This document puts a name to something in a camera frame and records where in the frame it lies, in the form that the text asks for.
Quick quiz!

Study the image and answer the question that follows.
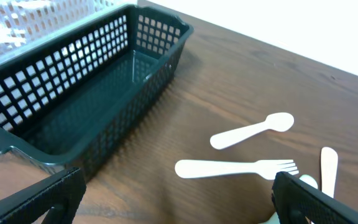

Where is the white wooden fork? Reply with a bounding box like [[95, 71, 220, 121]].
[[175, 159, 300, 180], [320, 147, 339, 198]]

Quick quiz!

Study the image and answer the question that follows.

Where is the white wooden spoon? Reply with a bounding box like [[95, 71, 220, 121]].
[[209, 112, 295, 150]]

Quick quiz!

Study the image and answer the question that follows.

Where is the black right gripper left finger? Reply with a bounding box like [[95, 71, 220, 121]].
[[0, 167, 86, 223]]

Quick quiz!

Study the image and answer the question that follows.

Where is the clear plastic basket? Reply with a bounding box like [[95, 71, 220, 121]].
[[0, 0, 138, 63]]

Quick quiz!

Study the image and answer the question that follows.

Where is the dark green plastic basket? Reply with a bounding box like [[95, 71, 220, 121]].
[[0, 5, 193, 180]]

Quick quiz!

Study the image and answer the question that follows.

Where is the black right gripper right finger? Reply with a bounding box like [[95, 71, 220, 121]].
[[272, 172, 358, 224]]

